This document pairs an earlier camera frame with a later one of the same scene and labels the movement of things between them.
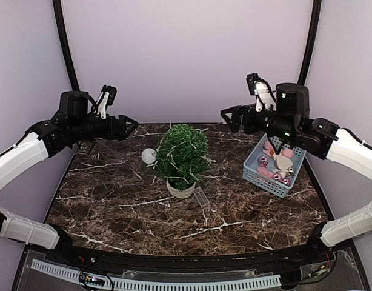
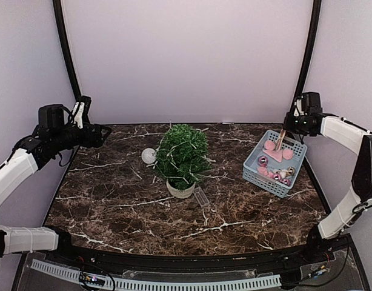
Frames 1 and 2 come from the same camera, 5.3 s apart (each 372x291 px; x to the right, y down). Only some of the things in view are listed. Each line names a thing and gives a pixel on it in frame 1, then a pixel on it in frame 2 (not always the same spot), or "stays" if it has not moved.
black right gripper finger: (234, 114) to (289, 120)
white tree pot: (181, 194) stays
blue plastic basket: (274, 167) stays
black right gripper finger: (233, 123) to (291, 128)
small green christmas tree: (183, 155) stays
